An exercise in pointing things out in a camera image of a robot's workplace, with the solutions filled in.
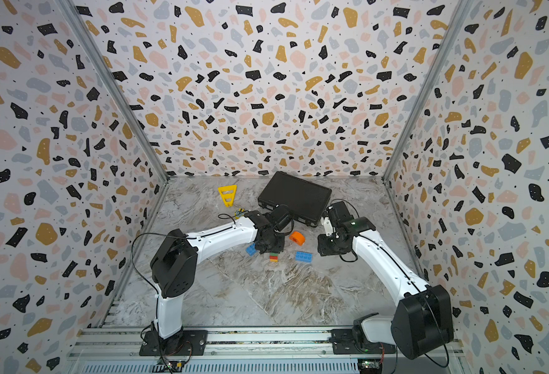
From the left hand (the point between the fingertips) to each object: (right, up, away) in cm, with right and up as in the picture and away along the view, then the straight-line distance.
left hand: (281, 248), depth 89 cm
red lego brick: (-3, -4, +2) cm, 5 cm away
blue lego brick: (-12, -1, +4) cm, 13 cm away
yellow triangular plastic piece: (-27, +20, +25) cm, 42 cm away
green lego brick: (-3, -3, +3) cm, 5 cm away
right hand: (+15, +1, -6) cm, 16 cm away
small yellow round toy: (-19, +14, +19) cm, 30 cm away
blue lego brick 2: (+9, -4, +4) cm, 11 cm away
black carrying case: (+10, +18, +19) cm, 28 cm away
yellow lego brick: (-3, -6, +4) cm, 7 cm away
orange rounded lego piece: (+7, +3, +7) cm, 10 cm away
